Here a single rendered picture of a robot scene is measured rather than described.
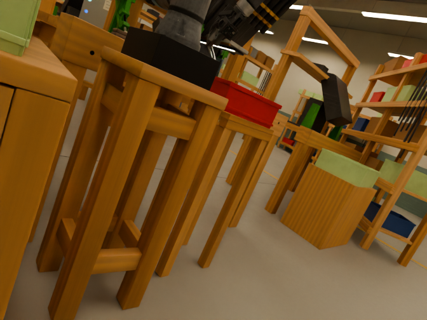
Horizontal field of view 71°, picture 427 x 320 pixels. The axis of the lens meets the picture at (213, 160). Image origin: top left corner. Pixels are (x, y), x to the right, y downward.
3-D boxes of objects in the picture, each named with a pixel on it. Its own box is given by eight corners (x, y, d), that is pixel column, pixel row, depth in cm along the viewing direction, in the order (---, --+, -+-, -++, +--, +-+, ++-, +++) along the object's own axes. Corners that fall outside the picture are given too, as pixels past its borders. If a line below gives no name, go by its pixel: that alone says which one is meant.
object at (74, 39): (279, 137, 213) (289, 117, 210) (61, 59, 102) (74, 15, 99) (265, 130, 222) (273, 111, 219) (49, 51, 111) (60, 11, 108)
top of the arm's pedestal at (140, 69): (224, 111, 99) (229, 100, 98) (138, 77, 77) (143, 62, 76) (176, 87, 121) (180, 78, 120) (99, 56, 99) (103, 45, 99)
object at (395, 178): (357, 246, 312) (488, 18, 264) (310, 187, 538) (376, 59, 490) (406, 267, 311) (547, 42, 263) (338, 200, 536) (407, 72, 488)
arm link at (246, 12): (241, -7, 128) (252, 7, 133) (232, 2, 130) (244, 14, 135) (245, 0, 123) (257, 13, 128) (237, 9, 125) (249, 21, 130)
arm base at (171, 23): (207, 57, 98) (218, 26, 95) (173, 40, 86) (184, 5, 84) (178, 48, 107) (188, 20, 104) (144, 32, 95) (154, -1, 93)
